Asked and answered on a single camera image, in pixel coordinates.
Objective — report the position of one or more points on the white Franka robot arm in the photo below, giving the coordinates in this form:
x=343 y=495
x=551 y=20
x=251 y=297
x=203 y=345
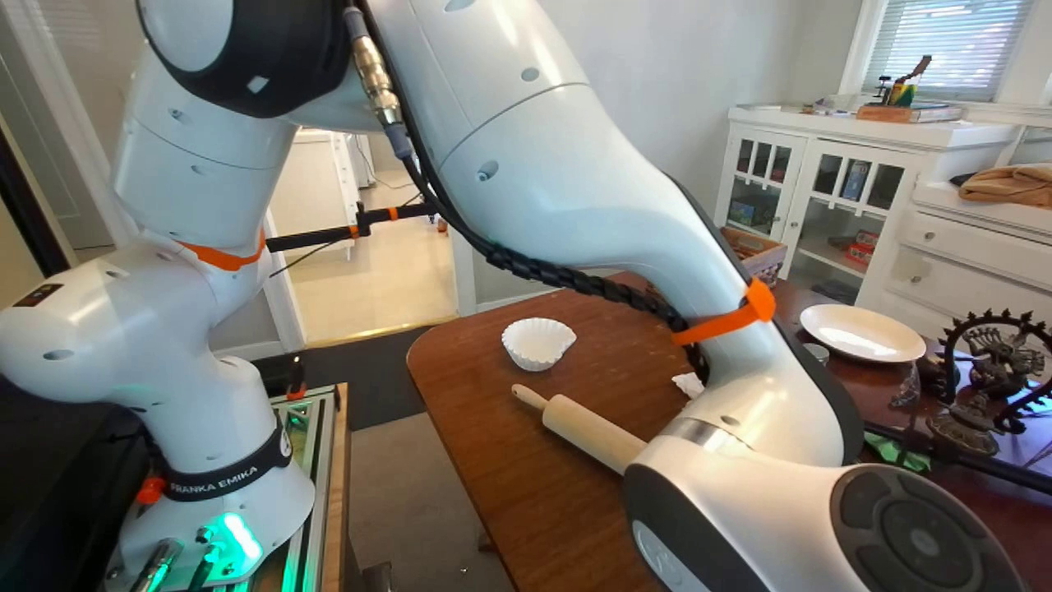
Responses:
x=548 y=165

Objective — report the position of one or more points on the white paper coffee filter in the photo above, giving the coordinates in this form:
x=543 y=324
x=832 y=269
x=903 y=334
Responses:
x=538 y=345

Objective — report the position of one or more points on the wooden rolling pin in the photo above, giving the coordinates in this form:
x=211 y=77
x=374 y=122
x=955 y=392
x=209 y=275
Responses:
x=580 y=427

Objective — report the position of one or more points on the white kitchen counter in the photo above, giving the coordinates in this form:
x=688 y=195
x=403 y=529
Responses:
x=312 y=165

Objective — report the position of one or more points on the white glass-door cabinet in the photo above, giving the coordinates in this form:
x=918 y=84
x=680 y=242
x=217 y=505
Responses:
x=811 y=165

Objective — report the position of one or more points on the white plate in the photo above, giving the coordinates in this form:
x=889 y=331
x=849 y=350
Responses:
x=859 y=334

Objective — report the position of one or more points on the green paper piece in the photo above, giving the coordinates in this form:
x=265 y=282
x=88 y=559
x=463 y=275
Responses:
x=891 y=450

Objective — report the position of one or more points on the orange flat box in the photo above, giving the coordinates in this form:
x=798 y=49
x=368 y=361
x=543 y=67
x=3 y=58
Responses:
x=908 y=112

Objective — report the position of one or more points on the white dresser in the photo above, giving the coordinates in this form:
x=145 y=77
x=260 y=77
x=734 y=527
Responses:
x=965 y=257

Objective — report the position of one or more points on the black tripod rod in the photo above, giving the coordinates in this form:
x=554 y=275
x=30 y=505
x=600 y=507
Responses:
x=987 y=465

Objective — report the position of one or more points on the window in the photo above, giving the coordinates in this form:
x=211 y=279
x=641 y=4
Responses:
x=955 y=44

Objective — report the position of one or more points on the black equipment box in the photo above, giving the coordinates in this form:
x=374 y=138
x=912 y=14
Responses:
x=54 y=495

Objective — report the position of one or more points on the black camera boom rod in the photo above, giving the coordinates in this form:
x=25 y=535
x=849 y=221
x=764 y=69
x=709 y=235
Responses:
x=316 y=235

